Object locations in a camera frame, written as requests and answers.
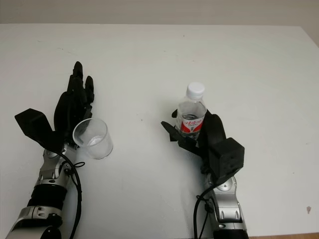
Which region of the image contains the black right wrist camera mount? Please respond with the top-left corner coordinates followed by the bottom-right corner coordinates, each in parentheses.
top-left (208, 137), bottom-right (246, 186)

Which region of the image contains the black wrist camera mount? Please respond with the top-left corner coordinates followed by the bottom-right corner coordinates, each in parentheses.
top-left (208, 137), bottom-right (246, 186)
top-left (14, 108), bottom-right (68, 152)

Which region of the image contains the clear plastic cup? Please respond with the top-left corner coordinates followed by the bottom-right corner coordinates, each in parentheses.
top-left (72, 118), bottom-right (114, 160)

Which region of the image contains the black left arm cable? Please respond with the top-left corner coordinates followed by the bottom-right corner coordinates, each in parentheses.
top-left (59, 152), bottom-right (85, 239)

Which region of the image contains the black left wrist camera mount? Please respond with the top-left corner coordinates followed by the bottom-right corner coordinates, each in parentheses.
top-left (14, 108), bottom-right (68, 152)

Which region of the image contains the clear plastic water bottle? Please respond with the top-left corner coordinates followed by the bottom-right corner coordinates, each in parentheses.
top-left (174, 82), bottom-right (208, 140)

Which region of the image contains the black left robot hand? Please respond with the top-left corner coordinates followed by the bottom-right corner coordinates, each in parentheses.
top-left (53, 61), bottom-right (97, 145)

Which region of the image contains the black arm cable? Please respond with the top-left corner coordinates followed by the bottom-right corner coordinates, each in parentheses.
top-left (193, 181), bottom-right (218, 239)
top-left (59, 152), bottom-right (85, 239)

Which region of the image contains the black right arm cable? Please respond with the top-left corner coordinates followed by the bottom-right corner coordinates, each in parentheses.
top-left (193, 181), bottom-right (218, 239)

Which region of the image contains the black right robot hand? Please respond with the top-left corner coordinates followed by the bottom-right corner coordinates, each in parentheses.
top-left (160, 109), bottom-right (226, 173)

